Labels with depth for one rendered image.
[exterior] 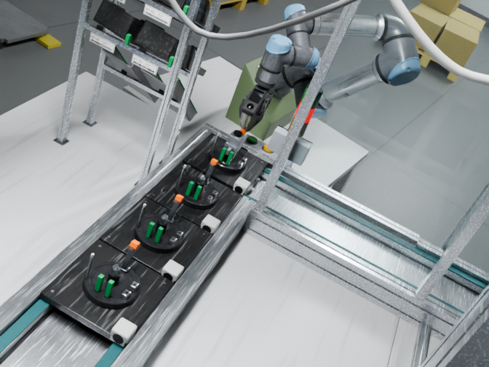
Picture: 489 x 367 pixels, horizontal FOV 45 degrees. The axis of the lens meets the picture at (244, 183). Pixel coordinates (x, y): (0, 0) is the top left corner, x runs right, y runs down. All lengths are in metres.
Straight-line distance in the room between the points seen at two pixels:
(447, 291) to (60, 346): 1.28
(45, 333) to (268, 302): 0.67
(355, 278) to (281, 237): 0.27
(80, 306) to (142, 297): 0.16
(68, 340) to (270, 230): 0.78
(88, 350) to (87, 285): 0.15
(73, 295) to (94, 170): 0.65
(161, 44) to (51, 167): 0.54
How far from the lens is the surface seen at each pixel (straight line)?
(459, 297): 2.17
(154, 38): 1.87
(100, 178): 2.03
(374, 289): 1.98
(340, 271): 1.97
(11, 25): 4.55
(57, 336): 1.50
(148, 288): 1.56
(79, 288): 1.53
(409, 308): 2.00
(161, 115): 1.86
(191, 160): 2.03
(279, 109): 2.55
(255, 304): 1.79
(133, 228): 1.71
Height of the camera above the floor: 2.11
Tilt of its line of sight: 34 degrees down
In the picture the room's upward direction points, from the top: 23 degrees clockwise
